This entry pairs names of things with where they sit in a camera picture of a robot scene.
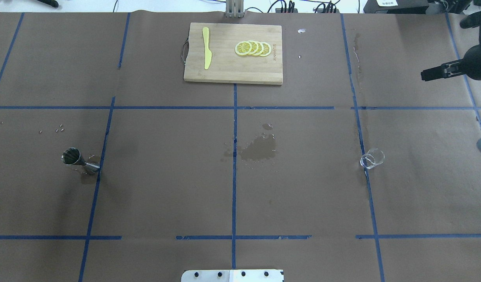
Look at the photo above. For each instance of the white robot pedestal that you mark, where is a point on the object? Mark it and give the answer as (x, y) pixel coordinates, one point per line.
(234, 275)

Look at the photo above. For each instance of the lemon slice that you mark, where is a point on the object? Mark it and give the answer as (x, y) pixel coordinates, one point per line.
(260, 49)
(243, 48)
(254, 47)
(267, 49)

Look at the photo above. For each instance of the steel measuring jigger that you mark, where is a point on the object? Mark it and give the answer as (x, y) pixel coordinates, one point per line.
(73, 157)

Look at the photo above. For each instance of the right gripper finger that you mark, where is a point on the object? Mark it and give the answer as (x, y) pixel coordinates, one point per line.
(471, 21)
(444, 71)

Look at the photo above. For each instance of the aluminium frame post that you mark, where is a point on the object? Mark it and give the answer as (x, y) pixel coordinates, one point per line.
(234, 8)

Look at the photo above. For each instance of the clear glass cup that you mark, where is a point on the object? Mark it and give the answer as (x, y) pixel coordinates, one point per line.
(372, 158)

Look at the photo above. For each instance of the black box with label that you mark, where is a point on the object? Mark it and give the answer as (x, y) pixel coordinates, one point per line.
(396, 7)

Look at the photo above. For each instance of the yellow plastic knife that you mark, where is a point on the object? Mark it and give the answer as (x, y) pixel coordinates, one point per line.
(207, 52)

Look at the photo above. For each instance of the black handheld tool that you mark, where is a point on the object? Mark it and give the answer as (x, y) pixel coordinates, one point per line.
(51, 3)

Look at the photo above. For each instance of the wooden cutting board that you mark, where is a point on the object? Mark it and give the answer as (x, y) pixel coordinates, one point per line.
(226, 65)

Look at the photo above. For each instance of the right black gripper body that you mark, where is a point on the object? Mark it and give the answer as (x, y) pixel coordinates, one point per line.
(478, 62)

